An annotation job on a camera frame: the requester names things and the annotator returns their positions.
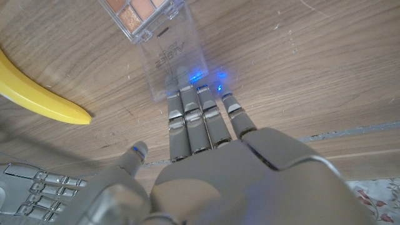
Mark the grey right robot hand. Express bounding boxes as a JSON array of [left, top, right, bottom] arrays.
[[0, 162, 88, 223]]

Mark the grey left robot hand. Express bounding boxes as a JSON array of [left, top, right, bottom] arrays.
[[51, 66, 379, 225]]

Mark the clear eyeshadow palette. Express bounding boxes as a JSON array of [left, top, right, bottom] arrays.
[[98, 0, 209, 103]]

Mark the yellow toy banana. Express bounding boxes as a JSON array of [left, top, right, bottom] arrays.
[[0, 48, 93, 126]]

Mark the floral backdrop cloth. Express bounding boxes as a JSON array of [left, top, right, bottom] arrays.
[[345, 177, 400, 225]]

